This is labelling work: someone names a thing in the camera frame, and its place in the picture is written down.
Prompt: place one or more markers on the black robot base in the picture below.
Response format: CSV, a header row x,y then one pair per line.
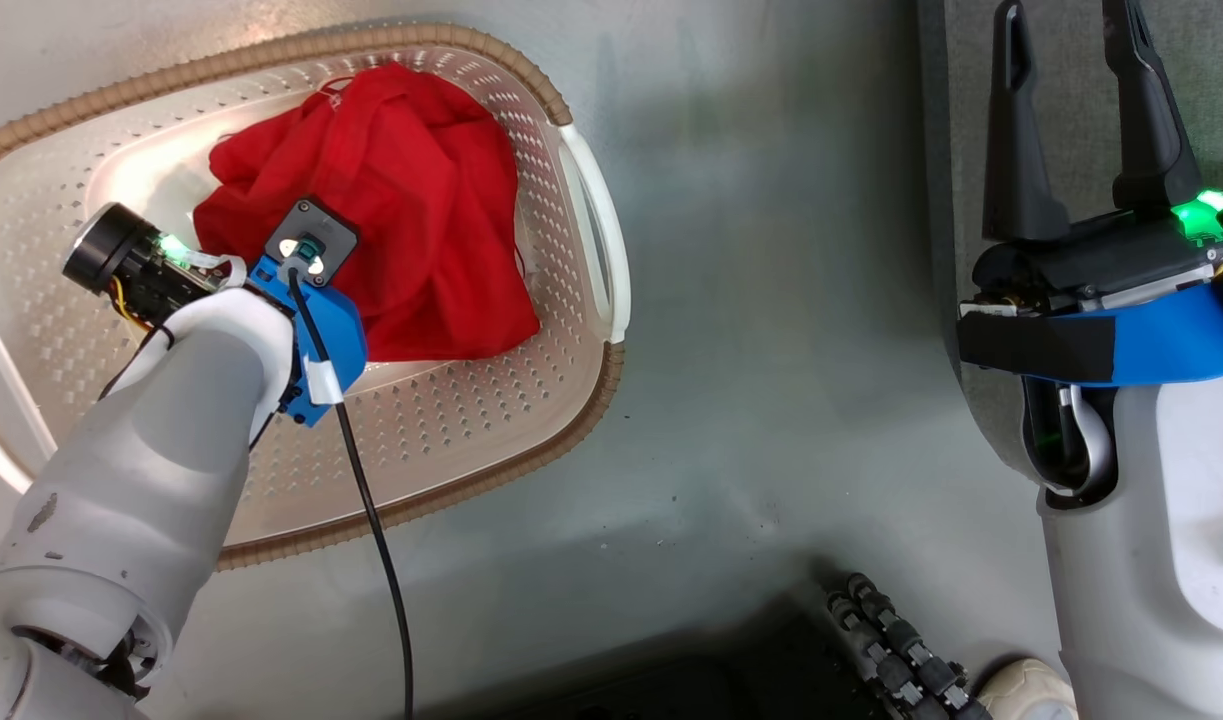
x,y
671,680

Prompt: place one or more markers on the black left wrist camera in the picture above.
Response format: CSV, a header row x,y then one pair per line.
x,y
316,225

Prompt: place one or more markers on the white laundry basket brown rim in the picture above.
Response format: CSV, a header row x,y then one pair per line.
x,y
451,440

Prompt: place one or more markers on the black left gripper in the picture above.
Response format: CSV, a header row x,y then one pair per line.
x,y
121,255

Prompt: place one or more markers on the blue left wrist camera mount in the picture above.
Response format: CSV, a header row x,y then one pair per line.
x,y
336,330

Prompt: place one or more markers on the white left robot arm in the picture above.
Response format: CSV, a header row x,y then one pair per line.
x,y
121,500

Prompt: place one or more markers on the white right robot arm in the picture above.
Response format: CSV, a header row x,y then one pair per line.
x,y
1151,560

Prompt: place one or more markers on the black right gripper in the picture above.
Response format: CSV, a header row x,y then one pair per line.
x,y
1101,265

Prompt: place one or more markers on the red cloth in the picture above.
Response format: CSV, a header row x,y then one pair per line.
x,y
421,200

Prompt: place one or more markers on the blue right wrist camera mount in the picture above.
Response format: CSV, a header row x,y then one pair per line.
x,y
1171,340

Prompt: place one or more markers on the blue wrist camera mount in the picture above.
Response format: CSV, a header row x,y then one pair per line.
x,y
336,330
1171,340

